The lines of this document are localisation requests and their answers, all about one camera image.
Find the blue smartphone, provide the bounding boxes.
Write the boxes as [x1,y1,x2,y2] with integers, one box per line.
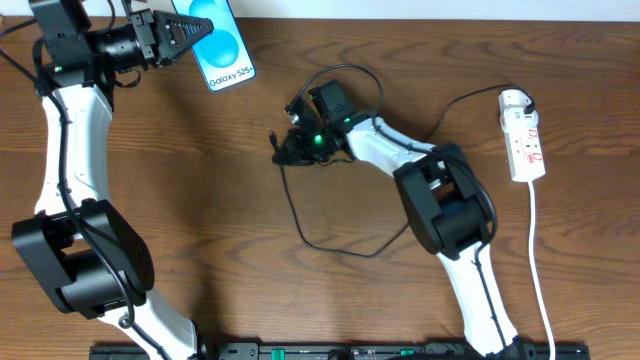
[172,0,256,92]

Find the black charging cable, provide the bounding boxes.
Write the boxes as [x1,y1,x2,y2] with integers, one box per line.
[269,83,536,259]

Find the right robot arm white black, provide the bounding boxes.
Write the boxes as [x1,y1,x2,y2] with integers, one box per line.
[272,80,518,358]

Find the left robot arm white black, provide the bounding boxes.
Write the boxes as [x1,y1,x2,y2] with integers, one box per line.
[12,0,218,359]

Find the white charger adapter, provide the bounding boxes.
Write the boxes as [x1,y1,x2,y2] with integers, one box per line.
[500,106,539,133]

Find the white power strip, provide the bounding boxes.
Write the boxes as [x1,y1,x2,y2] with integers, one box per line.
[498,89,546,183]

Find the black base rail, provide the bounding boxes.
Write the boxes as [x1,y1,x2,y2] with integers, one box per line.
[88,341,591,360]

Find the white power strip cord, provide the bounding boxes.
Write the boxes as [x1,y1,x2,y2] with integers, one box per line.
[526,180,557,360]

